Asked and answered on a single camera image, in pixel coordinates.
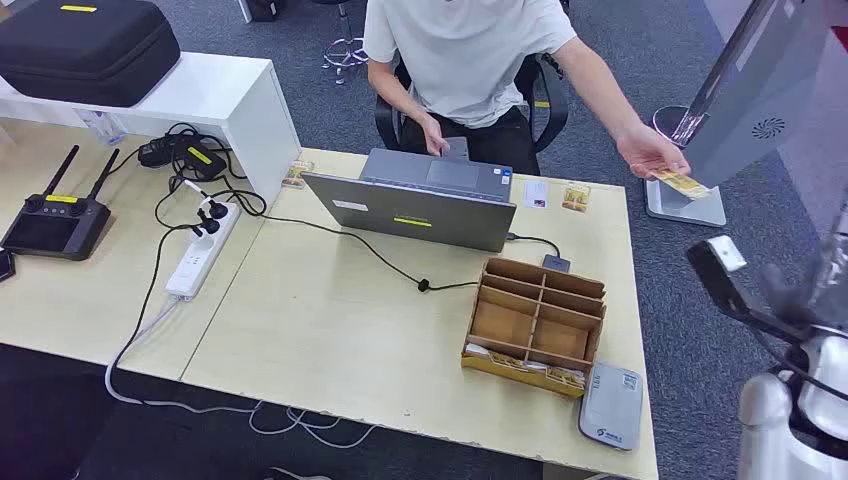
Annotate grey kiosk stand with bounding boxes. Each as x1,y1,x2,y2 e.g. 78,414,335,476
643,0,848,229

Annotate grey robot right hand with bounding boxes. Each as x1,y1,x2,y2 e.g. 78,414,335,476
758,198,848,333

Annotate yellow patterned ID card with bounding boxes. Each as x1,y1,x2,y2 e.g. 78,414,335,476
652,168,712,201

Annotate white power strip cable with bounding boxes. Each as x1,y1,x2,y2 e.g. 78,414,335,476
103,296,379,452

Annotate black cable with ferrite bead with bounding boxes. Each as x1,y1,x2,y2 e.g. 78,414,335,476
218,188,480,294

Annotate brown wooden card organiser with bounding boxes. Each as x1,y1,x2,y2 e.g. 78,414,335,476
460,256,607,399

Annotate clear plastic bottle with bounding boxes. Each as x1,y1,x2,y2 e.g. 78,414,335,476
74,109,128,147

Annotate black power cable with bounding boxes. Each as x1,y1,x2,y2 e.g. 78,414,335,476
105,223,200,405

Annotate white power strip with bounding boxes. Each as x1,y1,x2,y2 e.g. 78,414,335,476
164,201,242,301

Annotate black power adapter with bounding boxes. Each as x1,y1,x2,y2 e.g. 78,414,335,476
137,132,228,181

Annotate white card with red mark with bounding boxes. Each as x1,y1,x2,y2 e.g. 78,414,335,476
522,179,550,211

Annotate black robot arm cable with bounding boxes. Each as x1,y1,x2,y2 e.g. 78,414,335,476
755,327,848,404

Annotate chrome stool base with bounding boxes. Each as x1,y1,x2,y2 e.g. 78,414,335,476
321,0,370,86

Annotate person's left hand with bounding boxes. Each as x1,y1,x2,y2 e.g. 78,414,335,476
614,124,692,181

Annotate grey white card reader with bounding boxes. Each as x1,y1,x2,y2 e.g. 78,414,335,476
578,360,645,452

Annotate person's right hand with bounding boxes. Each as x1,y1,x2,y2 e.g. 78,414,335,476
418,113,453,158

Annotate grey laptop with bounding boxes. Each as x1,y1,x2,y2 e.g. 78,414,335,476
301,146,518,254

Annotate chrome stanchion base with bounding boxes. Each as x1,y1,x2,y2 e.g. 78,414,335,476
651,104,710,148

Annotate black remote controller with antennas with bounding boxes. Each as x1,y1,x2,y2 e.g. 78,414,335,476
1,144,122,262

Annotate yellow key cards stack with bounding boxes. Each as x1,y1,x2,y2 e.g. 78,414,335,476
464,343,526,371
526,360,588,391

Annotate white desk shelf riser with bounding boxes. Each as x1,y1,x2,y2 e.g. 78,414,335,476
0,51,303,208

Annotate black hub cable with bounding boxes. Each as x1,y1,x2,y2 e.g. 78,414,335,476
506,231,563,260

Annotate black hard carry case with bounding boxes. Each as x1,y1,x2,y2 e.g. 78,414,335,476
0,0,182,109

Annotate black office chair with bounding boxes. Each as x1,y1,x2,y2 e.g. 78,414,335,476
374,52,571,155

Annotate person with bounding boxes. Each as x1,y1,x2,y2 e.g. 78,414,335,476
362,0,692,181

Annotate pale wrist camera, black bracket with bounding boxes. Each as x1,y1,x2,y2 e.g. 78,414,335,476
686,235,813,346

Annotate black floor object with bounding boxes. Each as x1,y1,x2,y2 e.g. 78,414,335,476
237,0,289,24

